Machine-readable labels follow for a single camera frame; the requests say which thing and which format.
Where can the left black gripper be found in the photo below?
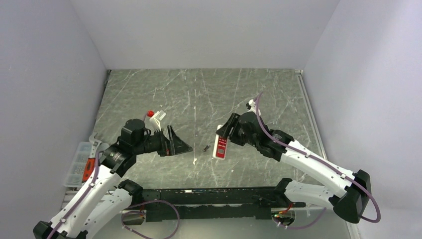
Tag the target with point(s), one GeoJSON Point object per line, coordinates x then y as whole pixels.
{"type": "Point", "coordinates": [176, 145]}

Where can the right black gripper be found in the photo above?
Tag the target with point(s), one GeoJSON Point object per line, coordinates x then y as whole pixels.
{"type": "Point", "coordinates": [234, 123]}

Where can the red white remote control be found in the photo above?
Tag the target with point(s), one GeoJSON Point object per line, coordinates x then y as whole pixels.
{"type": "Point", "coordinates": [219, 148]}

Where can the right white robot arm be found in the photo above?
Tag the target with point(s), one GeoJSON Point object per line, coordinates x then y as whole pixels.
{"type": "Point", "coordinates": [341, 190]}

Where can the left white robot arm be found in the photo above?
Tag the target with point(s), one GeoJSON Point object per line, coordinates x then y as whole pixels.
{"type": "Point", "coordinates": [104, 195]}

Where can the clear plastic screw box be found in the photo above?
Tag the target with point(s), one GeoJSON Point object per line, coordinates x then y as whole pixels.
{"type": "Point", "coordinates": [75, 173]}

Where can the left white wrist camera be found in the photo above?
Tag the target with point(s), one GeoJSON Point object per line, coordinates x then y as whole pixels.
{"type": "Point", "coordinates": [155, 119]}

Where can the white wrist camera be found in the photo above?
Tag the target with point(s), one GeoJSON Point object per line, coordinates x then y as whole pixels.
{"type": "Point", "coordinates": [251, 106]}
{"type": "Point", "coordinates": [155, 119]}

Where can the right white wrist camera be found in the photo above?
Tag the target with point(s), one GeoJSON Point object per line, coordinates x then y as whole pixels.
{"type": "Point", "coordinates": [251, 106]}

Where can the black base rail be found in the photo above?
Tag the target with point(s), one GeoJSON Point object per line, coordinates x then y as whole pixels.
{"type": "Point", "coordinates": [211, 203]}

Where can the orange handled adjustable wrench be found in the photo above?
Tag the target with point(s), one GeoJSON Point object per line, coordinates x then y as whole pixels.
{"type": "Point", "coordinates": [90, 164]}

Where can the aluminium frame rail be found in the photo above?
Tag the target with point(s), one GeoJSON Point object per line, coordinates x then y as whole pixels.
{"type": "Point", "coordinates": [299, 76]}

